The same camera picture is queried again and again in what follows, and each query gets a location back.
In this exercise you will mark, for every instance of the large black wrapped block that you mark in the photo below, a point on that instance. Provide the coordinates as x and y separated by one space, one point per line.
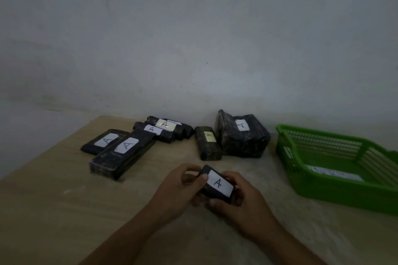
242 137

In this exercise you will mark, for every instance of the person's left thumb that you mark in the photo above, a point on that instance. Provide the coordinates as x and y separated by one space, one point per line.
200 181

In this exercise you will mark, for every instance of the black packet with yellow label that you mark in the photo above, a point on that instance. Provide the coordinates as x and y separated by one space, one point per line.
207 143

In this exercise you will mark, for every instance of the white paper label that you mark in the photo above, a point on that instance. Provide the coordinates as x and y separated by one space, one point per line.
335 173

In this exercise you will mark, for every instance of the green plastic basket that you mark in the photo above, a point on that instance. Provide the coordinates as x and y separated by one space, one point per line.
329 190

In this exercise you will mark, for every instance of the person's right thumb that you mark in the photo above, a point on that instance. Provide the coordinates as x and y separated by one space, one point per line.
219 204

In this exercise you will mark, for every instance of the black wrapped roll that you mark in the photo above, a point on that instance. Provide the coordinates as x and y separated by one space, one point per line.
166 125
155 131
188 129

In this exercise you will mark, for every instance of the person's left hand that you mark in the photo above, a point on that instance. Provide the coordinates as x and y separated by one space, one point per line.
172 193

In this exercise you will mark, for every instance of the person's right hand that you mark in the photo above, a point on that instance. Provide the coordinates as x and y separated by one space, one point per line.
245 212

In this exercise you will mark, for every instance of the flat black wrapped packet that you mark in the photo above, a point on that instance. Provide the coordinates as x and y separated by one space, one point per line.
99 143

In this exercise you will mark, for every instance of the small black packet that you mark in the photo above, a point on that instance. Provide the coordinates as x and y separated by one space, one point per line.
217 184

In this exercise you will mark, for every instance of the person's left forearm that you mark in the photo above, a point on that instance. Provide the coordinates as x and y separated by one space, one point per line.
124 243

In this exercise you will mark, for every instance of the person's right forearm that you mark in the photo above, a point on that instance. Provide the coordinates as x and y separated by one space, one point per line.
289 249

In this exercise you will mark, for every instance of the long black wrapped box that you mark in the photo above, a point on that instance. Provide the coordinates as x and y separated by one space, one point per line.
121 156

